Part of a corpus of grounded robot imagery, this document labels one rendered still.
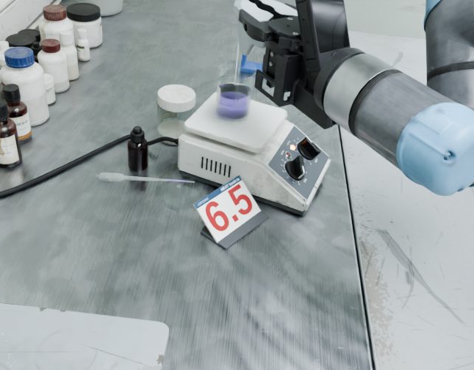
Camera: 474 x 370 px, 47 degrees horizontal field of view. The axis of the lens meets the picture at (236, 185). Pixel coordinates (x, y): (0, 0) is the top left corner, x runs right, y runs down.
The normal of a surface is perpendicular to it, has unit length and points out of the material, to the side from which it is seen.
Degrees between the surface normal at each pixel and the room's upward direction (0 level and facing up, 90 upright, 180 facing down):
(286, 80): 89
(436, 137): 51
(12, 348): 0
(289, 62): 89
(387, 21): 90
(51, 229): 0
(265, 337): 0
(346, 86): 62
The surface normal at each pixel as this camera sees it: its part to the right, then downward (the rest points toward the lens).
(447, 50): -0.74, -0.11
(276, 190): -0.39, 0.54
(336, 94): -0.82, 0.11
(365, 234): 0.10, -0.78
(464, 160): 0.54, 0.56
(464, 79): -0.37, -0.13
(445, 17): -0.87, -0.15
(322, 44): 0.49, 0.12
